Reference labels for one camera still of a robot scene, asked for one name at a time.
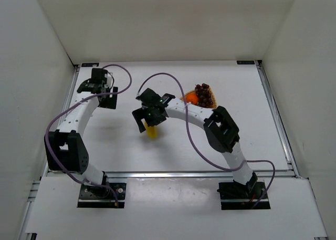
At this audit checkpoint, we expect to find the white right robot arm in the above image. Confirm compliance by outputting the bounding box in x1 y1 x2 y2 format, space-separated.
132 88 257 193

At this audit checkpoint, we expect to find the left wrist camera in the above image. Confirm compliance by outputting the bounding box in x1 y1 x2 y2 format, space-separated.
90 68 109 84

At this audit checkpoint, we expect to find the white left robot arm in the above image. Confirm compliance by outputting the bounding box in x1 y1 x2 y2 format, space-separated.
45 76 118 185

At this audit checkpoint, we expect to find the orange fake fruit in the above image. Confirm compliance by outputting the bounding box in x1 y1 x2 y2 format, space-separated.
185 93 198 105

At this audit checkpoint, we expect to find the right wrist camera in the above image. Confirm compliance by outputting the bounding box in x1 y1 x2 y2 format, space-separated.
139 88 161 106

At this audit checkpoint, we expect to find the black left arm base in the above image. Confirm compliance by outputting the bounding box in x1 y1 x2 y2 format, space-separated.
77 183 127 208

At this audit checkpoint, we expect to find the aluminium table rail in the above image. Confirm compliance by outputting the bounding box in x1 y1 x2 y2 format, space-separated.
255 60 301 178
107 170 295 179

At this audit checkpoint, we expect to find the black right corner bracket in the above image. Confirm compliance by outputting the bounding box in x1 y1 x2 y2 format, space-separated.
236 60 255 65

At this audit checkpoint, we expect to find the black corner bracket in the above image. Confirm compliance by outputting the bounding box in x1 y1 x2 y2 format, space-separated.
81 62 99 67
236 60 255 65

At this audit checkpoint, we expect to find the purple fake grape bunch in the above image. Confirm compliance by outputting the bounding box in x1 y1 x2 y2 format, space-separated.
194 83 214 108

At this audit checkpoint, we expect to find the black left corner bracket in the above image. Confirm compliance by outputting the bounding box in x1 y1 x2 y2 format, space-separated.
81 62 99 67

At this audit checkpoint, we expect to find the aluminium right table rail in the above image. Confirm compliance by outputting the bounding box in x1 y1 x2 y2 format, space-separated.
255 60 301 178

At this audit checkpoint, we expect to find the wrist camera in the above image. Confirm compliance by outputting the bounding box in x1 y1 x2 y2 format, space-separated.
90 68 109 84
139 88 161 106

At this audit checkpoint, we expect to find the aluminium front table rail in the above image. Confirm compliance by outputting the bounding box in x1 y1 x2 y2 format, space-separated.
107 170 295 179

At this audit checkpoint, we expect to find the woven wicker fruit bowl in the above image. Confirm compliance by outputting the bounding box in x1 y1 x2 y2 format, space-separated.
180 84 217 109

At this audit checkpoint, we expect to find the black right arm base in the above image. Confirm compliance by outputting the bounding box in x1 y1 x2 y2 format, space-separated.
217 181 271 211

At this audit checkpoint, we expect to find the yellow fake banana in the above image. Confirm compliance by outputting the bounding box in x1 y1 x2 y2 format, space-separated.
144 121 158 139

